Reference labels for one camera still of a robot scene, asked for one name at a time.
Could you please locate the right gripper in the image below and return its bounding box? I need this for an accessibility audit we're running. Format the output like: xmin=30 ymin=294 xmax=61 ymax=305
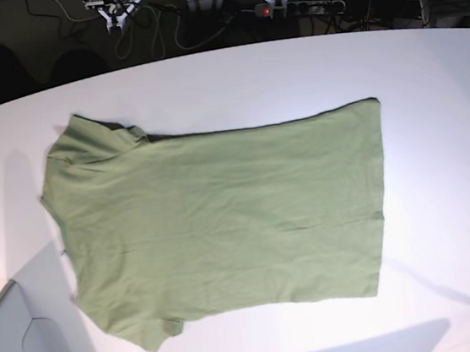
xmin=96 ymin=0 xmax=143 ymax=32

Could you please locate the green T-shirt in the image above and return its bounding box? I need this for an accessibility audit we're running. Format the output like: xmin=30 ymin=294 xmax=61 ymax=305
xmin=41 ymin=97 xmax=384 ymax=352

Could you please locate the black power strip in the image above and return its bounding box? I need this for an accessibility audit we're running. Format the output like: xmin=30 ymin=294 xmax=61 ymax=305
xmin=253 ymin=0 xmax=347 ymax=19

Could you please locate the grey cable loop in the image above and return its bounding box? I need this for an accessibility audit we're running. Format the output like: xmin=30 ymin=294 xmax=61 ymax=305
xmin=109 ymin=0 xmax=238 ymax=60

